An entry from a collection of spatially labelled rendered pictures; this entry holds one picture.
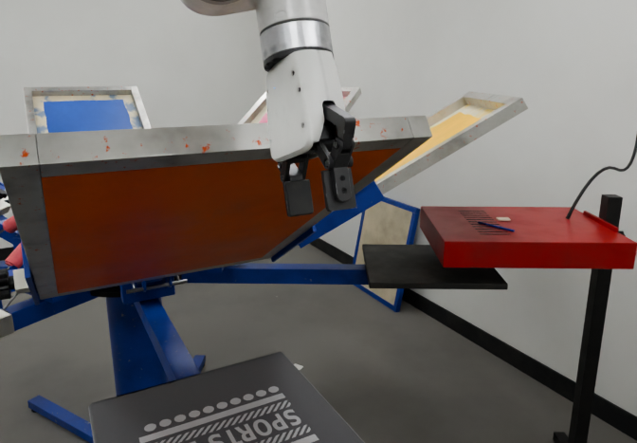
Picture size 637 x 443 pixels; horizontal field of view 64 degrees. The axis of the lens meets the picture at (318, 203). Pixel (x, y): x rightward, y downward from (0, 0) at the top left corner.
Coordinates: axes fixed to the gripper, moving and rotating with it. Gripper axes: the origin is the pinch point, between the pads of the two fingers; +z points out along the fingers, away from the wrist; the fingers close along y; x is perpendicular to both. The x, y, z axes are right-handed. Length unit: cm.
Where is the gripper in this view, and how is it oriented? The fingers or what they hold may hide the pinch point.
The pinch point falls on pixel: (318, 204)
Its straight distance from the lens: 54.2
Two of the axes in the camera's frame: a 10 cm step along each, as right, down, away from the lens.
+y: 4.6, -0.8, -8.9
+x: 8.8, -1.1, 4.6
